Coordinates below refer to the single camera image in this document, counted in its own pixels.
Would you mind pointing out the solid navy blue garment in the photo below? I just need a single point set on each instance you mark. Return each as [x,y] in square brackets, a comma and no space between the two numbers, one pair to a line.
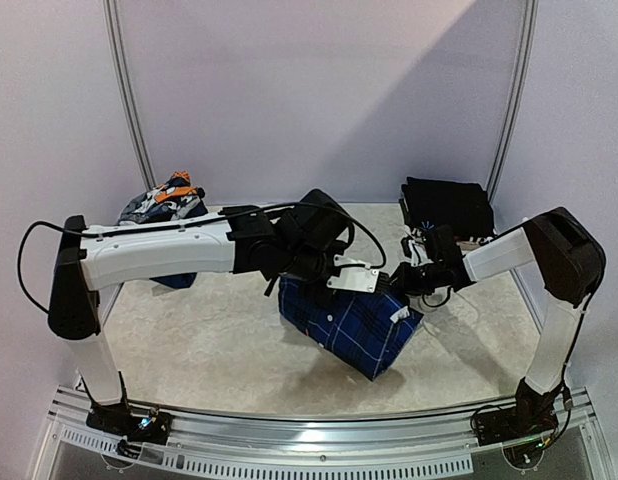
[177,281]

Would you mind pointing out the black t-shirt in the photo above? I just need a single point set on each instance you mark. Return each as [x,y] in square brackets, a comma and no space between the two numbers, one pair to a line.
[464,207]

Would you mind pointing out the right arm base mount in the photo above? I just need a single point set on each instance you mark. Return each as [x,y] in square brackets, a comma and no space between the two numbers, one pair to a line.
[493,424]

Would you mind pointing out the camouflage orange garment pile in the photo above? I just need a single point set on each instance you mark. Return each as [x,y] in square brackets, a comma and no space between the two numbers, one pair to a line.
[175,199]

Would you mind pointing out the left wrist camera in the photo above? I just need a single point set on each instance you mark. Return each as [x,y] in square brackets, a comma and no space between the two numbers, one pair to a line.
[353,275]

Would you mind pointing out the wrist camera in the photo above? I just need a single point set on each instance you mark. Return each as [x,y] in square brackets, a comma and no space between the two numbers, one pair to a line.
[414,252]
[353,275]

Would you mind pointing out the aluminium frame post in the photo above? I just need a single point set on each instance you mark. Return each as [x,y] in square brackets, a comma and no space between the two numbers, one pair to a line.
[521,65]
[119,59]

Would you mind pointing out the left aluminium frame post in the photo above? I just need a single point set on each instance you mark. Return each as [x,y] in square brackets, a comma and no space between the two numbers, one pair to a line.
[119,59]

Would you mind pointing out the blue plaid garment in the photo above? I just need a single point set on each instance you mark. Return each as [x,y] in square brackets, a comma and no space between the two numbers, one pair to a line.
[365,331]

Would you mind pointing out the aluminium front rail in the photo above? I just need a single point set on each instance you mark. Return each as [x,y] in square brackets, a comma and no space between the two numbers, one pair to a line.
[435,444]

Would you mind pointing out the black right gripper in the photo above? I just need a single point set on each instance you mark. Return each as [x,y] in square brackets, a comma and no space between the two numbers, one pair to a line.
[406,279]

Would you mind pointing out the right aluminium frame post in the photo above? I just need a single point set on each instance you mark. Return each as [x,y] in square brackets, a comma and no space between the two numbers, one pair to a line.
[521,65]

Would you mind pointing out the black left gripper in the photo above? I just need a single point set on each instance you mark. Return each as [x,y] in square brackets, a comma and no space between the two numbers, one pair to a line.
[321,294]

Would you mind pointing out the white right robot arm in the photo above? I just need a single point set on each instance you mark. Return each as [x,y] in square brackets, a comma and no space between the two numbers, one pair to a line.
[571,263]

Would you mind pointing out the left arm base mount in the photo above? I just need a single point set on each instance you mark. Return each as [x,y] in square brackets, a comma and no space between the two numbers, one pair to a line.
[118,419]

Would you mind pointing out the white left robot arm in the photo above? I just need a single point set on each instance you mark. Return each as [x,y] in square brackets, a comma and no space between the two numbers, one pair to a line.
[299,240]

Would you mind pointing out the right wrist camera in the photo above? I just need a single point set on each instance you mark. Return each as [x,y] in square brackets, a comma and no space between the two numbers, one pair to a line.
[414,252]

